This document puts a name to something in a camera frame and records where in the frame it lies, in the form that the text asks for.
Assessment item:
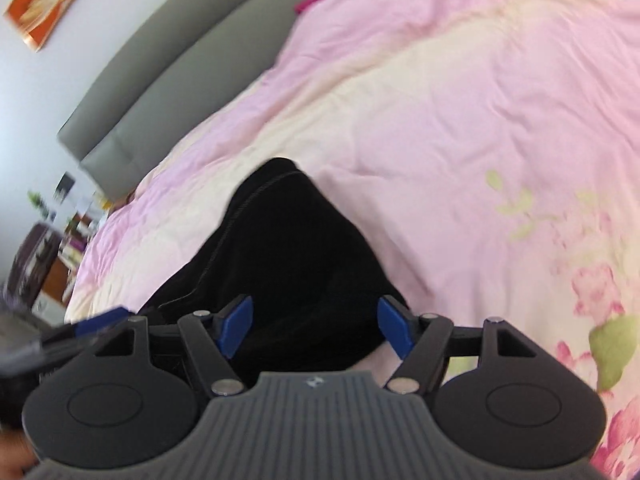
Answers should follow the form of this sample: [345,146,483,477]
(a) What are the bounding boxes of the black pants with grey drawstring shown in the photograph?
[144,157,412,376]

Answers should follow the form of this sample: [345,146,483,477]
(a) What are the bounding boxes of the group of cosmetic bottles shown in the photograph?
[57,209,109,267]

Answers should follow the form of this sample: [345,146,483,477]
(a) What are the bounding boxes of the grey padded bed headboard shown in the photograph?
[57,0,396,202]

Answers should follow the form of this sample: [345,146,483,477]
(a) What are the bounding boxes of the orange wall picture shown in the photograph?
[4,0,108,53]

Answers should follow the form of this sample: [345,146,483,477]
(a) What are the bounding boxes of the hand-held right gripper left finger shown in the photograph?
[82,294,253,396]

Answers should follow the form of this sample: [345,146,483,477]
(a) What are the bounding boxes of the small potted green plant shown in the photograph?
[27,190,57,222]

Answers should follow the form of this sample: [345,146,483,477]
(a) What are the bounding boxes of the dark brown leather box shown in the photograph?
[5,222,63,307]

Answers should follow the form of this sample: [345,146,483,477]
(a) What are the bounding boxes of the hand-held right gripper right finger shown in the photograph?
[377,295,546,395]

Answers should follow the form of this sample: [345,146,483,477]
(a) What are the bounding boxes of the pink floral quilt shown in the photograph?
[65,0,640,480]

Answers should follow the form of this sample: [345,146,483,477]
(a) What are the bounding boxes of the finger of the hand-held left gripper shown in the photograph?
[42,306,132,349]

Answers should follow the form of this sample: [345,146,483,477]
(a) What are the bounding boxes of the wooden nightstand with white top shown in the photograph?
[35,210,110,313]

